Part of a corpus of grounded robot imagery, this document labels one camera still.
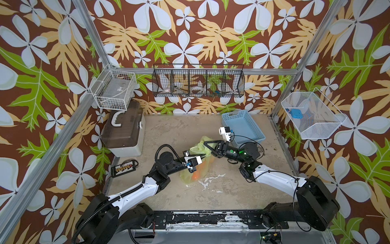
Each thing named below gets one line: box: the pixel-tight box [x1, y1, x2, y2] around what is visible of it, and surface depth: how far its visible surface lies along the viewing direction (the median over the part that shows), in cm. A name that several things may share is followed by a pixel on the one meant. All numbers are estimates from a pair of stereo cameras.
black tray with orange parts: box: [111, 160, 137, 178], surface depth 92 cm
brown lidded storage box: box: [101, 100, 146, 158], surface depth 93 cm
